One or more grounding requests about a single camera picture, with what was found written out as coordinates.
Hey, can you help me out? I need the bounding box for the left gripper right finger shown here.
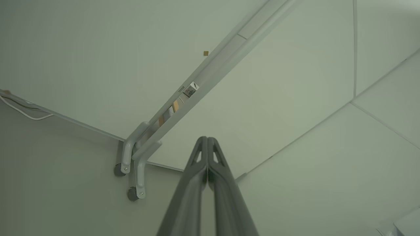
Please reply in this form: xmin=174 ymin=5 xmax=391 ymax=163
xmin=207 ymin=137 xmax=260 ymax=236

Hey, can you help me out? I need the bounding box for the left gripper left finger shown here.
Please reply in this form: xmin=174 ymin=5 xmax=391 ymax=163
xmin=157 ymin=136 xmax=208 ymax=236

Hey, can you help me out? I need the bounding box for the metal leg with caster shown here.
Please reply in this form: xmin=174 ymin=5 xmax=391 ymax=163
xmin=114 ymin=121 xmax=150 ymax=177
xmin=127 ymin=140 xmax=163 ymax=202

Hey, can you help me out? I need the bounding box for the white partition panel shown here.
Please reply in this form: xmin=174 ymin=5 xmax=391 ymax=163
xmin=0 ymin=0 xmax=273 ymax=142
xmin=148 ymin=0 xmax=356 ymax=179

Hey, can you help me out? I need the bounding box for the small square frame sticker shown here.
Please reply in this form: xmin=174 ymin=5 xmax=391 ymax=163
xmin=183 ymin=82 xmax=200 ymax=98

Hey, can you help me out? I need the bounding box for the thin white cable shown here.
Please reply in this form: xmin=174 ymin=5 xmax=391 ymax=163
xmin=0 ymin=95 xmax=54 ymax=121

